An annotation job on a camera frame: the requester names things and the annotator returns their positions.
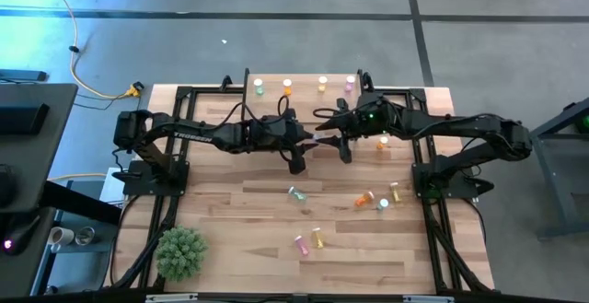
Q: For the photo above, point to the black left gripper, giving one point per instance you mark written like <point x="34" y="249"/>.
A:
<point x="276" y="132"/>

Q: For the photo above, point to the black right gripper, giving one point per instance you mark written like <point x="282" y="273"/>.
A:
<point x="354" y="123"/>

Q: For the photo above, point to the pink medicine bottle white cap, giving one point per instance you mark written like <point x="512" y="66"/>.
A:
<point x="316" y="136"/>
<point x="301" y="245"/>
<point x="349" y="83"/>

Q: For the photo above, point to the orange medicine bottle white cap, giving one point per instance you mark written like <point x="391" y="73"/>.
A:
<point x="382" y="142"/>
<point x="287" y="86"/>
<point x="364" y="199"/>

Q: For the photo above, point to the green medicine bottle white cap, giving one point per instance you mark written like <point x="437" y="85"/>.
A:
<point x="296" y="194"/>
<point x="383" y="204"/>
<point x="258" y="86"/>

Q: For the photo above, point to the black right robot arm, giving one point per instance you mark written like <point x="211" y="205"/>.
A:
<point x="460" y="123"/>

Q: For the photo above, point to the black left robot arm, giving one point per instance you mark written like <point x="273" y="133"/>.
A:
<point x="193" y="136"/>

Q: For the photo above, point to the wooden shelf black metal legs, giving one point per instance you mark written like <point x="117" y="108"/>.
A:
<point x="303" y="98"/>

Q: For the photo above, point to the black table clamp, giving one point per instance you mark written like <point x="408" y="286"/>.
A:
<point x="226" y="81"/>
<point x="366" y="79"/>

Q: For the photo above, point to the green artificial plant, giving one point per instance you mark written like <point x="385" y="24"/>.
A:
<point x="181" y="253"/>

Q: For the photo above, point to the yellow power plug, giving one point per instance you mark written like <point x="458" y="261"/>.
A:
<point x="134" y="90"/>

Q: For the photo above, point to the white box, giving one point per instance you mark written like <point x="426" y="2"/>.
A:
<point x="110" y="188"/>

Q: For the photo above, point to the dark grey side table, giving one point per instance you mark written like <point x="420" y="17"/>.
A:
<point x="566" y="178"/>

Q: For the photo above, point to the shiny metal cup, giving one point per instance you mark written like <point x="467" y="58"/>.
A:
<point x="85" y="235"/>

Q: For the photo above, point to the white cup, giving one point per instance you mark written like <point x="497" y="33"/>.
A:
<point x="61" y="235"/>

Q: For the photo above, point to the black desk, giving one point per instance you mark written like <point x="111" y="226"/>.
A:
<point x="41" y="155"/>

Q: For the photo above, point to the black box on desk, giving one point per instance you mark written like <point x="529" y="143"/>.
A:
<point x="23" y="119"/>

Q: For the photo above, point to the flat black bar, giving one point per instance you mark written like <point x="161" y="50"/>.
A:
<point x="20" y="75"/>

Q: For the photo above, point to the black device with light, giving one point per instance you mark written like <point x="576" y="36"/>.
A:
<point x="18" y="236"/>

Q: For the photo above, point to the black aluminium table frame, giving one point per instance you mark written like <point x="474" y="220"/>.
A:
<point x="207" y="89"/>

